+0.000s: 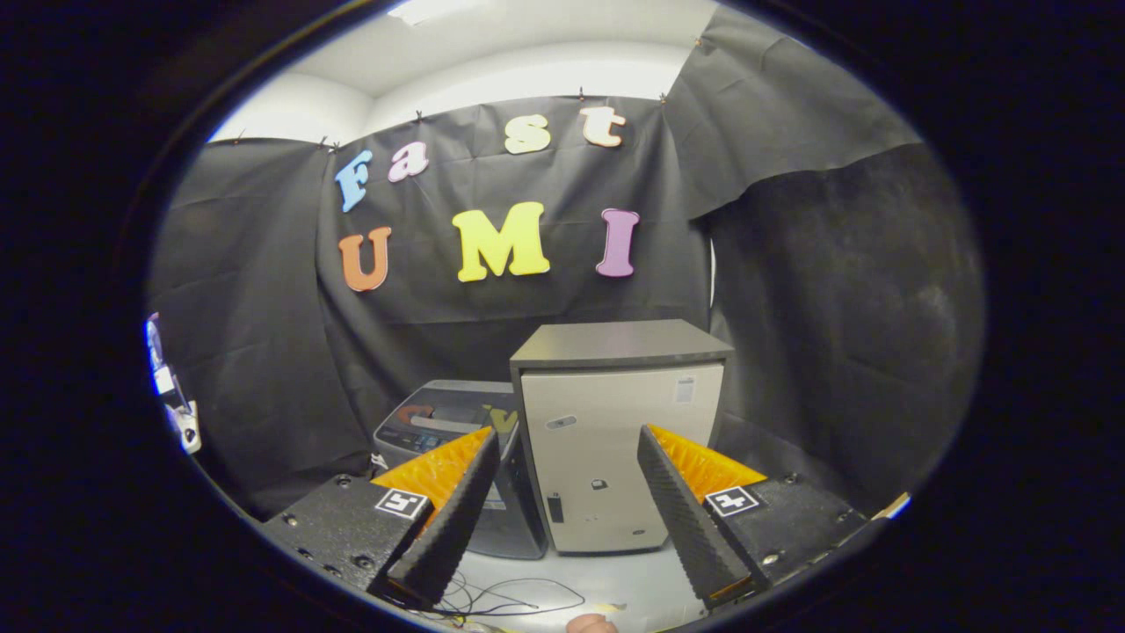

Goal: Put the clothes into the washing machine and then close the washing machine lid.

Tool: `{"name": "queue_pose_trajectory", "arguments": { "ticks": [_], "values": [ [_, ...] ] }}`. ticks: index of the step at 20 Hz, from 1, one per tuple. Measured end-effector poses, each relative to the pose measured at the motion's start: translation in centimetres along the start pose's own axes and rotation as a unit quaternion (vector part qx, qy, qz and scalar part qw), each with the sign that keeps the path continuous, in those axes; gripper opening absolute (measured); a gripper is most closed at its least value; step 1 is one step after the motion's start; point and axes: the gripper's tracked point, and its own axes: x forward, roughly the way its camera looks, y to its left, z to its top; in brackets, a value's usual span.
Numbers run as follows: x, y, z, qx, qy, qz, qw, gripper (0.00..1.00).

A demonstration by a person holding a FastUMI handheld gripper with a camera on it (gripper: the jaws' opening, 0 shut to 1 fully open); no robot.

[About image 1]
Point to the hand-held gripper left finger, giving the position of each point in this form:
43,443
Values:
448,523

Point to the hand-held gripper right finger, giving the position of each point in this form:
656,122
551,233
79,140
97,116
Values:
685,519

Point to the grey washing machine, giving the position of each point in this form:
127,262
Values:
518,519

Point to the dark washing machine lid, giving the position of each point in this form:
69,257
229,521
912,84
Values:
448,411

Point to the beige cabinet with dark top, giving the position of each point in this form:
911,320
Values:
598,431

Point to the white and blue object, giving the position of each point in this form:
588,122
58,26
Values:
171,396

